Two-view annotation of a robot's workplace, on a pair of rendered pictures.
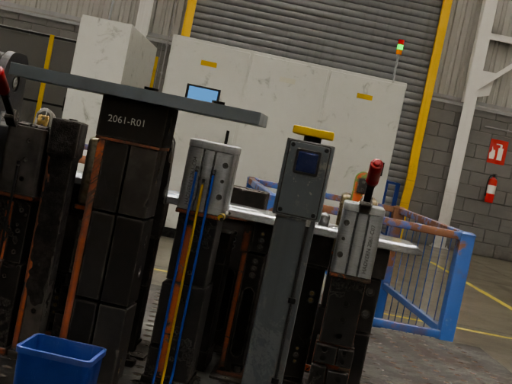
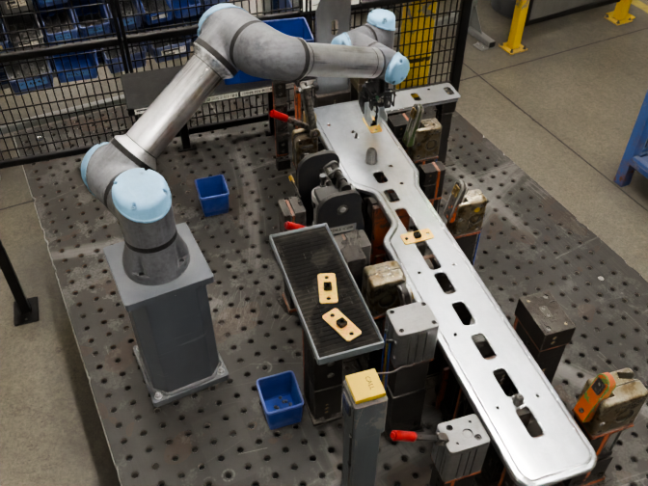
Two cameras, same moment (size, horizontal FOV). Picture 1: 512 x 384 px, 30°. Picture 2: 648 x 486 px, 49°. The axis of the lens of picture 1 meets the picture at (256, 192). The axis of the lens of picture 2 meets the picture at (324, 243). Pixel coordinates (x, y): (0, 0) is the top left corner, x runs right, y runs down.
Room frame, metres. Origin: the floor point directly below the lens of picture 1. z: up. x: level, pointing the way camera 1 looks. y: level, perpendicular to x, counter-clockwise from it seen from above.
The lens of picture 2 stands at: (1.04, -0.74, 2.27)
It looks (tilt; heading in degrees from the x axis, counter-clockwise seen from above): 44 degrees down; 67
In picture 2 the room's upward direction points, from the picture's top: straight up
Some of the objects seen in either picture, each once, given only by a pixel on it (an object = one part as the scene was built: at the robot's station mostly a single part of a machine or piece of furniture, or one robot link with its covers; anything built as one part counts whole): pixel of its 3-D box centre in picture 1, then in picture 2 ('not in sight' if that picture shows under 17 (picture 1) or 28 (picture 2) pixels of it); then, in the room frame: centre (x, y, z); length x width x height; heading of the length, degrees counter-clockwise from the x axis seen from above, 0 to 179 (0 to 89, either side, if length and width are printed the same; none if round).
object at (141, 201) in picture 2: not in sight; (143, 205); (1.12, 0.47, 1.27); 0.13 x 0.12 x 0.14; 107
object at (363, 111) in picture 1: (273, 134); not in sight; (9.85, -0.06, 1.22); 2.40 x 0.54 x 2.45; 95
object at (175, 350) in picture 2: not in sight; (170, 316); (1.12, 0.46, 0.90); 0.21 x 0.21 x 0.40; 4
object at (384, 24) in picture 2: not in sight; (379, 33); (1.86, 0.83, 1.35); 0.09 x 0.08 x 0.11; 17
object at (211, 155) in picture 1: (191, 263); (404, 373); (1.59, 0.08, 0.90); 0.13 x 0.10 x 0.41; 176
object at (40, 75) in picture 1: (142, 96); (322, 287); (1.43, 0.19, 1.16); 0.37 x 0.14 x 0.02; 86
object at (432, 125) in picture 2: not in sight; (421, 169); (2.02, 0.79, 0.87); 0.12 x 0.09 x 0.35; 176
